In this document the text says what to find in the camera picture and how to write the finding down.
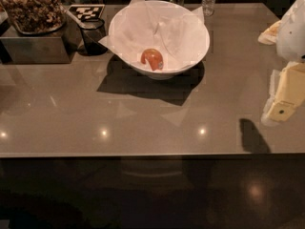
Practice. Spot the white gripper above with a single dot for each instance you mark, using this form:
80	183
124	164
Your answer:
292	37

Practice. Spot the red orange apple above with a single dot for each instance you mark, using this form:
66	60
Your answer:
153	57

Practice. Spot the white bowl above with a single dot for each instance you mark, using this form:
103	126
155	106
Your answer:
168	71

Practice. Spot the white paper liner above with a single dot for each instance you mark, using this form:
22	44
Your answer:
143	29

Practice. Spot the black white marker card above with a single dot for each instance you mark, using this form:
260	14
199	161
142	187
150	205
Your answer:
87	12

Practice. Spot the dark metal box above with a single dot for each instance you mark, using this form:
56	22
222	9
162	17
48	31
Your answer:
56	47

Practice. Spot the jar of snack mix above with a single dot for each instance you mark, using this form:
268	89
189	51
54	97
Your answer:
35	16

